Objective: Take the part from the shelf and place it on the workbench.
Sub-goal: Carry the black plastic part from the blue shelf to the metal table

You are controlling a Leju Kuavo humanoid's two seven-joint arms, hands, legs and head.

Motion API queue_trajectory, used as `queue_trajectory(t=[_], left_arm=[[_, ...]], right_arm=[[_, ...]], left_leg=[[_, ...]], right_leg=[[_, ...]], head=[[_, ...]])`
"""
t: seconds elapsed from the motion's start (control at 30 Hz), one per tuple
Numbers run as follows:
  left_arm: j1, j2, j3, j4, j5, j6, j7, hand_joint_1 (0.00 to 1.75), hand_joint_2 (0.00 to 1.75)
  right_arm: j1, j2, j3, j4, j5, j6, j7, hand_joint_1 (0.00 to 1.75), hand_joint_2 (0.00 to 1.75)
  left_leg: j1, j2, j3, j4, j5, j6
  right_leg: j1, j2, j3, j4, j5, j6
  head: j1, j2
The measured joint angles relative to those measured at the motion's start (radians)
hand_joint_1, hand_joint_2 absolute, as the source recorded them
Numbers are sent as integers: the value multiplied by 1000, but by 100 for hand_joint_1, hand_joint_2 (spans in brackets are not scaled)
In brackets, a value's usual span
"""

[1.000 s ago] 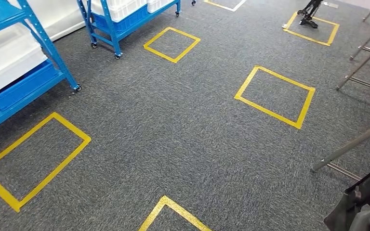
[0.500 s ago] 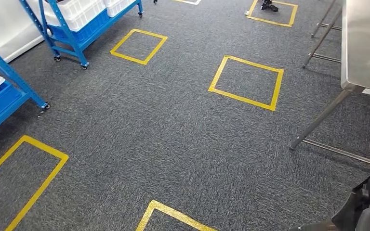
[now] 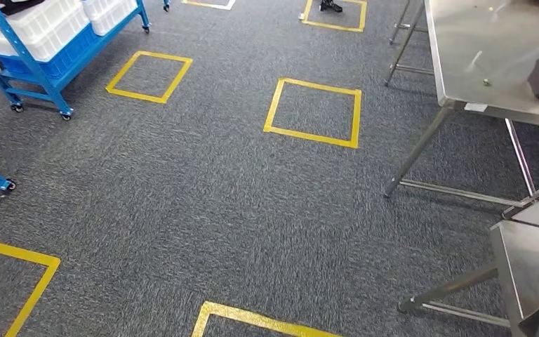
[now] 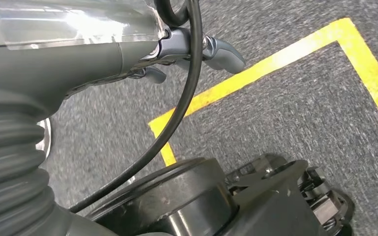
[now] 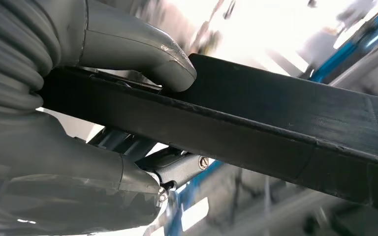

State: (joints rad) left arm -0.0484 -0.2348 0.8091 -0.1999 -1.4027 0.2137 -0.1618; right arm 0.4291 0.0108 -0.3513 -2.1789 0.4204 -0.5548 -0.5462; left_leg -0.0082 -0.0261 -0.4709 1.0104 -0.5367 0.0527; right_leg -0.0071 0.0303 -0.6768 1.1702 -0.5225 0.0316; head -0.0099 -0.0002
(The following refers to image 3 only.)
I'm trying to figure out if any stainless steel workbench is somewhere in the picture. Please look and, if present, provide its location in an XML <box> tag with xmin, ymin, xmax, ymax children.
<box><xmin>383</xmin><ymin>0</ymin><xmax>539</xmax><ymax>209</ymax></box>

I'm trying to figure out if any yellow floor tape square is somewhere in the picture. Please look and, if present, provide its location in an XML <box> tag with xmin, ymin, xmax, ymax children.
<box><xmin>300</xmin><ymin>0</ymin><xmax>368</xmax><ymax>34</ymax></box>
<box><xmin>0</xmin><ymin>237</ymin><xmax>62</xmax><ymax>337</ymax></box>
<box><xmin>191</xmin><ymin>301</ymin><xmax>345</xmax><ymax>337</ymax></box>
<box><xmin>263</xmin><ymin>77</ymin><xmax>362</xmax><ymax>150</ymax></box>
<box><xmin>105</xmin><ymin>50</ymin><xmax>194</xmax><ymax>105</ymax></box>

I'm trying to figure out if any white floor tape square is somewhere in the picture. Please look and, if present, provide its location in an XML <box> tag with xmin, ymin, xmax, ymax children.
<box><xmin>181</xmin><ymin>0</ymin><xmax>237</xmax><ymax>11</ymax></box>

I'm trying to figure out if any white plastic crate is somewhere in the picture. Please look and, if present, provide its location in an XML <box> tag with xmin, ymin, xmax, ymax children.
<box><xmin>81</xmin><ymin>0</ymin><xmax>139</xmax><ymax>37</ymax></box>
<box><xmin>0</xmin><ymin>0</ymin><xmax>91</xmax><ymax>64</ymax></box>

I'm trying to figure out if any blue plastic crate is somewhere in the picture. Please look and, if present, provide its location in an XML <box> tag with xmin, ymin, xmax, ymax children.
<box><xmin>0</xmin><ymin>23</ymin><xmax>100</xmax><ymax>81</ymax></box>

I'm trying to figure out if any black item on crate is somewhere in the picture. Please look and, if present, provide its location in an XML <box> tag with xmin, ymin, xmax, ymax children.
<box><xmin>0</xmin><ymin>0</ymin><xmax>47</xmax><ymax>17</ymax></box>

